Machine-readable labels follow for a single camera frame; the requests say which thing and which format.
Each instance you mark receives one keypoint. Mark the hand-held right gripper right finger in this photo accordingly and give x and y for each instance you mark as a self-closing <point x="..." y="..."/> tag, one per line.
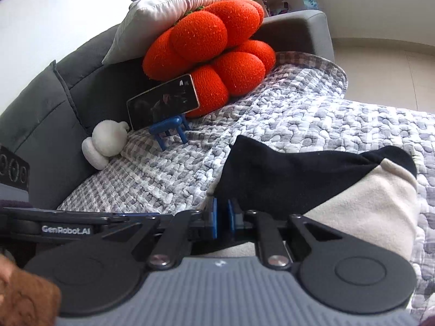
<point x="231" y="217"/>

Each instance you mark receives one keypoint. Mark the brown fuzzy sleeve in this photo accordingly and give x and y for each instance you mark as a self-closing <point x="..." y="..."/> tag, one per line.
<point x="30" y="298"/>

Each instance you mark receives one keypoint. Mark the white plush toy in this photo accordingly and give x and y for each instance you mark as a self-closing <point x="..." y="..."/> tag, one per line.
<point x="105" y="139"/>

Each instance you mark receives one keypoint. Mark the beige black raglan shirt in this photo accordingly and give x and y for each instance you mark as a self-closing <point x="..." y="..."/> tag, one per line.
<point x="289" y="176"/>

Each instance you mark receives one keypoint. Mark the blue phone stand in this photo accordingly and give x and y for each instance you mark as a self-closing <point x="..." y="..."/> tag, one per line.
<point x="168" y="125"/>

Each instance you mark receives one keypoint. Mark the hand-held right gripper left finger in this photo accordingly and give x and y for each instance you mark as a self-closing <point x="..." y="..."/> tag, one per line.
<point x="214" y="217"/>

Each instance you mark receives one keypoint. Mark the grey checked quilt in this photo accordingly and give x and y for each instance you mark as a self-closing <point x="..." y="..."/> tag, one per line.
<point x="306" y="115"/>

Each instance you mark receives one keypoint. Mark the black speaker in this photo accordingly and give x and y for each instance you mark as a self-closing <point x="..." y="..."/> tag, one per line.
<point x="13" y="169"/>

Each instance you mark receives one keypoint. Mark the orange knitted pumpkin cushion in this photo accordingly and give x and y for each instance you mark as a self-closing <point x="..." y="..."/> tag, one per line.
<point x="197" y="37"/>
<point x="238" y="68"/>

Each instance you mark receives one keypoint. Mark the grey sofa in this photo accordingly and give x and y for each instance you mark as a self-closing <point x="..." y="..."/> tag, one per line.
<point x="51" y="102"/>

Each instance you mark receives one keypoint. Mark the white pillow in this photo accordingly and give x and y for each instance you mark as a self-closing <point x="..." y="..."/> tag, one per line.
<point x="153" y="10"/>

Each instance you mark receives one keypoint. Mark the smartphone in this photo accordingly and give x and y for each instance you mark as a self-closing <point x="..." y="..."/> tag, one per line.
<point x="163" y="102"/>

